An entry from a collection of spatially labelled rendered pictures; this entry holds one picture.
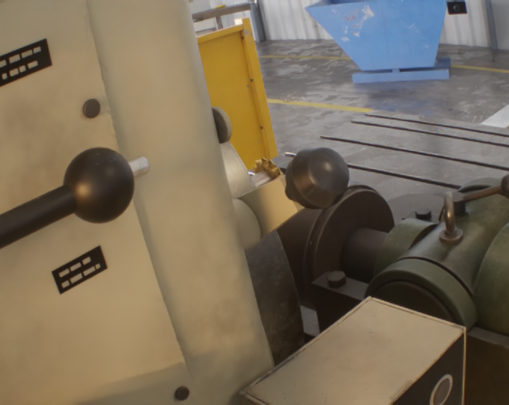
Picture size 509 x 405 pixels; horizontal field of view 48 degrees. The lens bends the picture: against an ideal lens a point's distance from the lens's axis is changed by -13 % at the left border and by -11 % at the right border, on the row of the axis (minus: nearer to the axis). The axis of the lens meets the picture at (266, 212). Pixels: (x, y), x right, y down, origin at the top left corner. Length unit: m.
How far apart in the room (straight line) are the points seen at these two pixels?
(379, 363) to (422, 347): 0.04
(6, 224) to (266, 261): 0.36
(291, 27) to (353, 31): 4.17
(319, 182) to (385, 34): 6.20
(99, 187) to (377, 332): 0.28
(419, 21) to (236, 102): 3.38
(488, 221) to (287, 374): 0.39
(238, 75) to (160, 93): 3.16
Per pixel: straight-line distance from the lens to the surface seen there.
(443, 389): 0.48
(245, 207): 0.48
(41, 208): 0.28
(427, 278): 0.66
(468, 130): 1.98
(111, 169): 0.28
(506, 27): 8.20
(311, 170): 0.40
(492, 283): 0.67
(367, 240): 0.84
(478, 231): 0.74
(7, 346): 0.35
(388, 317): 0.51
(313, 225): 0.82
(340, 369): 0.46
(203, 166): 0.40
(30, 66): 0.33
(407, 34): 6.56
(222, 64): 3.46
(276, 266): 0.60
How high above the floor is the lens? 1.63
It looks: 24 degrees down
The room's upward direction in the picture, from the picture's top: 12 degrees counter-clockwise
